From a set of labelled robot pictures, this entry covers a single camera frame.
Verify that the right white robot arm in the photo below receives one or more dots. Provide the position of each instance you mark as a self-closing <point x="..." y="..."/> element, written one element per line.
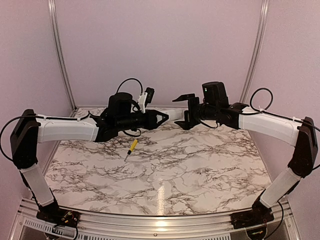
<point x="299" y="133"/>

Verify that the aluminium corner post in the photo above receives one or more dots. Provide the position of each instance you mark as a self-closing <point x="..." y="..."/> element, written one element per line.
<point x="60" y="55"/>
<point x="258" y="43"/>

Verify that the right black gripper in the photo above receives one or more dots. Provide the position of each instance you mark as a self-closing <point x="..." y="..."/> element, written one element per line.
<point x="184" y="97"/>

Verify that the right aluminium corner post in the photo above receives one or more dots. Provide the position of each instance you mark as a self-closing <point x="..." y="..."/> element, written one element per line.
<point x="258" y="43"/>

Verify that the yellow handled screwdriver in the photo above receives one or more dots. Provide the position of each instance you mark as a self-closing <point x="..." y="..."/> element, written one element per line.
<point x="132" y="147"/>

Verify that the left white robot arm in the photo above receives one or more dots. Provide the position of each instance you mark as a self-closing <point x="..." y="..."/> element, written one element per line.
<point x="33" y="129"/>

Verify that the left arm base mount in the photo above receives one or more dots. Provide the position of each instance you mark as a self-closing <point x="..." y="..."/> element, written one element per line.
<point x="53" y="213"/>

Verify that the white remote control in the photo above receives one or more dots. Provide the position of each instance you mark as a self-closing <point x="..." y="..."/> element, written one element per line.
<point x="175" y="114"/>

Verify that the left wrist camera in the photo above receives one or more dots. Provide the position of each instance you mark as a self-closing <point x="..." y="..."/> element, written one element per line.
<point x="145" y="98"/>

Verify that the front aluminium rail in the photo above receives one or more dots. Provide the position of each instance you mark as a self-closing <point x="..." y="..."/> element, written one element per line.
<point x="104" y="226"/>

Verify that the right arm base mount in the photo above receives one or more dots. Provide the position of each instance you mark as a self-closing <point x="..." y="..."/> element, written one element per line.
<point x="259" y="214"/>

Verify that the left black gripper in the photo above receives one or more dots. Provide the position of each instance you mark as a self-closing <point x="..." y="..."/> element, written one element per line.
<point x="165" y="116"/>

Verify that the left aluminium corner post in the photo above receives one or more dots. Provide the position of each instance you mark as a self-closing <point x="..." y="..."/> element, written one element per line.
<point x="60" y="55"/>

